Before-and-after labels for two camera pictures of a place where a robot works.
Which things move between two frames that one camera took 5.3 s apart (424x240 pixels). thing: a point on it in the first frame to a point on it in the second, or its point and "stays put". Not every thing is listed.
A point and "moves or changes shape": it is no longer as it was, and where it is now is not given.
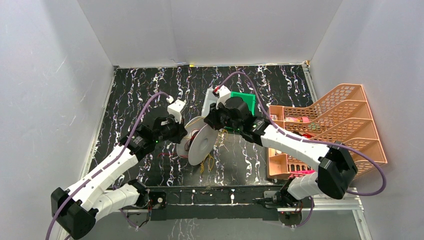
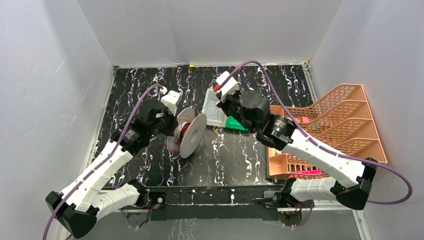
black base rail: (242, 203) stays put
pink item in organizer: (303, 172) stays put
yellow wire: (207, 155) moves or changes shape
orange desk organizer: (343, 115) stays put
